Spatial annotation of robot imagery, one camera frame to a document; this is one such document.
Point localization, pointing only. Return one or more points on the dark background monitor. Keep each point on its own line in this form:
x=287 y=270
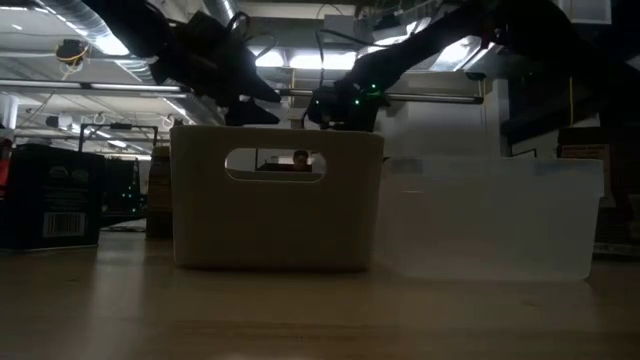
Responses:
x=122 y=190

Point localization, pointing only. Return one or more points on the bright ceiling light panel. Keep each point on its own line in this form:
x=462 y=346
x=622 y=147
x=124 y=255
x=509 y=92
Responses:
x=320 y=61

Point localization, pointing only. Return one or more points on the black spice tin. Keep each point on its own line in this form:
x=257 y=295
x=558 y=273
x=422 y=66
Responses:
x=50 y=190

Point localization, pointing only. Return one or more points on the person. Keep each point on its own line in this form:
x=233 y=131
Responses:
x=301 y=160

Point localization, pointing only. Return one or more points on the small silver ventilation duct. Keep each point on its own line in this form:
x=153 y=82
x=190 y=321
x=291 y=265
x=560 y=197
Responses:
x=220 y=10

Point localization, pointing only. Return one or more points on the horizontal metal bar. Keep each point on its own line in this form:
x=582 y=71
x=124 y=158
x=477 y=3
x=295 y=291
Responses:
x=125 y=87

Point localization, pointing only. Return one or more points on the clear plastic bin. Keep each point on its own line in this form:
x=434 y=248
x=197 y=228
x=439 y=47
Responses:
x=490 y=225

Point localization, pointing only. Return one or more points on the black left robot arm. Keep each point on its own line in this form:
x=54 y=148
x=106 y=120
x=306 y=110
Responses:
x=130 y=25

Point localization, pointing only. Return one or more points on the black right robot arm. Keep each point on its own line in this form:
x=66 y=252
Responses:
x=415 y=50

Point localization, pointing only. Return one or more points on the grey ceiling box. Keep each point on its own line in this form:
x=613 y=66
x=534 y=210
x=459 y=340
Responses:
x=340 y=30

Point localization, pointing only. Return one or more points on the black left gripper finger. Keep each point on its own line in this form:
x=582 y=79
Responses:
x=250 y=114
x=252 y=86

